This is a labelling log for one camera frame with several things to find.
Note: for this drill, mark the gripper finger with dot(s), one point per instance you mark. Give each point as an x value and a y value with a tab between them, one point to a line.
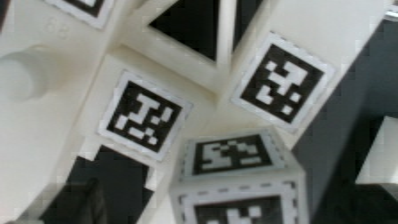
79	205

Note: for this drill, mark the white tagged leg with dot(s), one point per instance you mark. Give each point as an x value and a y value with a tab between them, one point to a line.
239	183

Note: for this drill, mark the white chair back part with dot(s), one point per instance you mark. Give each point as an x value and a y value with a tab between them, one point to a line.
134	73

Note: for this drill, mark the white right fence wall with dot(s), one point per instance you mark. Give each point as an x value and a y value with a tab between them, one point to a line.
379	170

